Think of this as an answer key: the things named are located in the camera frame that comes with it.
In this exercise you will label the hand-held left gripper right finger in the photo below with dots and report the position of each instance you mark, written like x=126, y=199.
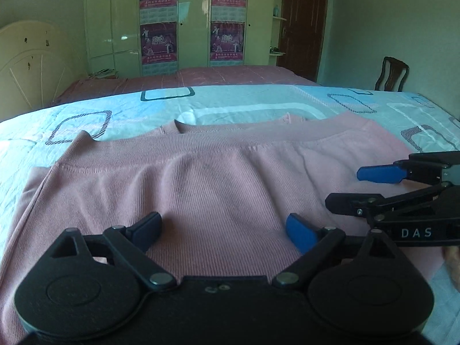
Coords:
x=300, y=231

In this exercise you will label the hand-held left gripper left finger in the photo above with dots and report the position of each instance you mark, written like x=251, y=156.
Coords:
x=148, y=227

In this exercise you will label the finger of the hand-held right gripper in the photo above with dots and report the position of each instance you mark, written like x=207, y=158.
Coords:
x=352, y=203
x=377, y=173

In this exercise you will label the pink knit sweater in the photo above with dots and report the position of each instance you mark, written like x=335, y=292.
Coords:
x=201, y=187

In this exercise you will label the dark wooden chair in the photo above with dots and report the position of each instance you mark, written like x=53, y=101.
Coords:
x=390, y=75

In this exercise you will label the blue patterned bed sheet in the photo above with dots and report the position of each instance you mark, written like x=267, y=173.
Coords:
x=54, y=122

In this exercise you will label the stack of papers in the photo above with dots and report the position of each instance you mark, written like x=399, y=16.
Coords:
x=103, y=74

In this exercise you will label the pink bedspread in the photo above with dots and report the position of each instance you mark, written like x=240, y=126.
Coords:
x=215, y=76

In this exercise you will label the brown wooden door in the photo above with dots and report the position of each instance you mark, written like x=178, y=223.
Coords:
x=303, y=25

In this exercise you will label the pale blue bottle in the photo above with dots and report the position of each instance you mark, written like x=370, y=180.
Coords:
x=276, y=10

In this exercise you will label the cream headboard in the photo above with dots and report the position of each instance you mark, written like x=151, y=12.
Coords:
x=32, y=64

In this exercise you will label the cream wardrobe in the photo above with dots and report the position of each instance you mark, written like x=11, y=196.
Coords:
x=115, y=18

